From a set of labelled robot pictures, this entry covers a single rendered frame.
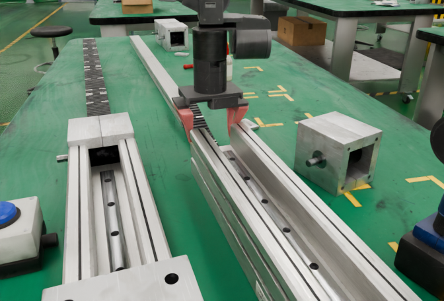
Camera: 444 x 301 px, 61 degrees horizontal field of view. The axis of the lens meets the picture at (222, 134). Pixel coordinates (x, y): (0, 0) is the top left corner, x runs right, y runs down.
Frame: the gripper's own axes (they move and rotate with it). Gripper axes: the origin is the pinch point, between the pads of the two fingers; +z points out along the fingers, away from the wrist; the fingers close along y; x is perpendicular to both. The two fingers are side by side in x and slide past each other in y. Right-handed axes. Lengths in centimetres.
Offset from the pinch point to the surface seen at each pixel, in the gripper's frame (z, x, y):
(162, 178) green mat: 4.6, -4.3, -10.2
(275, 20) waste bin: 52, 427, 231
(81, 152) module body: -3.9, -6.7, -22.1
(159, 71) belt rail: 2, 51, 0
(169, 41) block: 0, 89, 11
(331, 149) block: -3.1, -16.7, 14.3
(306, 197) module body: -4.0, -27.8, 3.2
